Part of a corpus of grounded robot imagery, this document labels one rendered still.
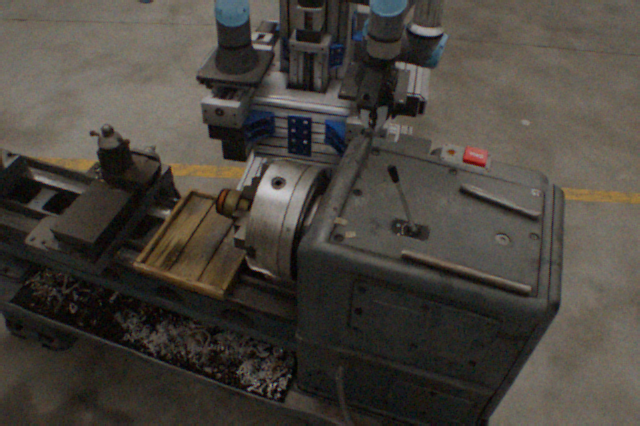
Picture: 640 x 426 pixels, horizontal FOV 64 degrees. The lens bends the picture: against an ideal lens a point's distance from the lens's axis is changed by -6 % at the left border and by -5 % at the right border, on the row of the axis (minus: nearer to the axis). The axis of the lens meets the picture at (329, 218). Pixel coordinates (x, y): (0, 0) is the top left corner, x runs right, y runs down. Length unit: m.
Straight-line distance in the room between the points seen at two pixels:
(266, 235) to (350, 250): 0.25
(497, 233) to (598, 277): 1.87
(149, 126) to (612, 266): 2.94
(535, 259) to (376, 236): 0.36
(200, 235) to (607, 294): 2.12
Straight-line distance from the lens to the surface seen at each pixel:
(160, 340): 1.89
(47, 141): 3.86
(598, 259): 3.21
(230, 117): 1.87
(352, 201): 1.29
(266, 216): 1.33
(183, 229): 1.76
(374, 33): 1.21
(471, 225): 1.29
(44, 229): 1.88
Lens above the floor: 2.15
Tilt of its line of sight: 46 degrees down
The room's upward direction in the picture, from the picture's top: 3 degrees clockwise
